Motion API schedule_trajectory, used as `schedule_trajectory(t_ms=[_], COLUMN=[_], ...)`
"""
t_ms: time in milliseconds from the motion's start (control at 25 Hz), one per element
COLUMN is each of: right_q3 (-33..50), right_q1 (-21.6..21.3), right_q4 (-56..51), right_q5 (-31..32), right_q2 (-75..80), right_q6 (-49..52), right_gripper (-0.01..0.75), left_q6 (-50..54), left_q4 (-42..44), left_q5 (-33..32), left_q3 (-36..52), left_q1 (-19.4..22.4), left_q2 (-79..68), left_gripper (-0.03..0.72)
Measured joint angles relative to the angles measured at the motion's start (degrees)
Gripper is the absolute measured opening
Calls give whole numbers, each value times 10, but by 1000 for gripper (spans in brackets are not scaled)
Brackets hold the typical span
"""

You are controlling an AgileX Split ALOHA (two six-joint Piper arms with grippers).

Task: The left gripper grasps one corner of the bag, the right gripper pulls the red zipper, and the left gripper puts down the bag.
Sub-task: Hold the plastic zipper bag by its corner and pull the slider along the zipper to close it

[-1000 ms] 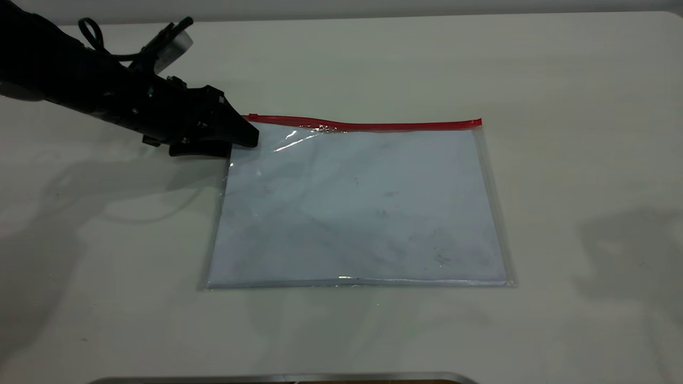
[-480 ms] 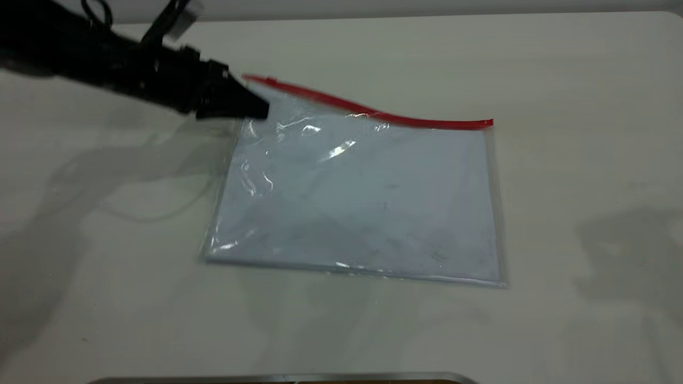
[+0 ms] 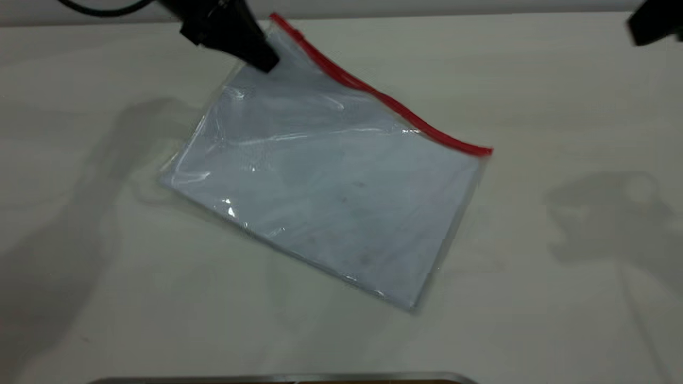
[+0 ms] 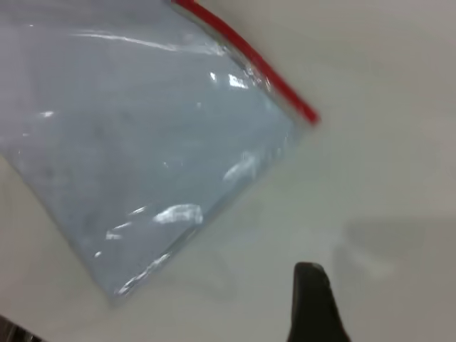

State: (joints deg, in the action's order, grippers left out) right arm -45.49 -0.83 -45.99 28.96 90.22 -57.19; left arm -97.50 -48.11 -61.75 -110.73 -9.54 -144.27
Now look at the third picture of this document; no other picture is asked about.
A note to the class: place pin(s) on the clear plastic red-zip bag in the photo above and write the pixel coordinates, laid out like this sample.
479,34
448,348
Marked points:
331,186

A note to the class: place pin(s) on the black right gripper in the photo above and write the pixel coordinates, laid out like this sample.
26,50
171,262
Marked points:
659,21

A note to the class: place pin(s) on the pale blue paper stack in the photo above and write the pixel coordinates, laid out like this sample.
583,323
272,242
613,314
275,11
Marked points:
341,202

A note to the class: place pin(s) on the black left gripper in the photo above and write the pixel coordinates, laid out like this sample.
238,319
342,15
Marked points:
213,21

